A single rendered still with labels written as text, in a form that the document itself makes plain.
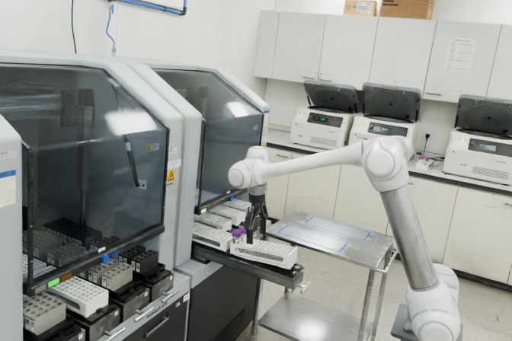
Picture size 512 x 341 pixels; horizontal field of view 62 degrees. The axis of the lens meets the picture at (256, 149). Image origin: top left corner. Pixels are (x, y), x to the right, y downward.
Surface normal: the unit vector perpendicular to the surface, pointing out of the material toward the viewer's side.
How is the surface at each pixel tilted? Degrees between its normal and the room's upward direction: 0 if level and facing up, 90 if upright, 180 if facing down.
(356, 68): 90
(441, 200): 90
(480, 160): 90
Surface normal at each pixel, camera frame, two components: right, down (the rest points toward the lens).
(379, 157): -0.40, 0.07
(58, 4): 0.89, 0.18
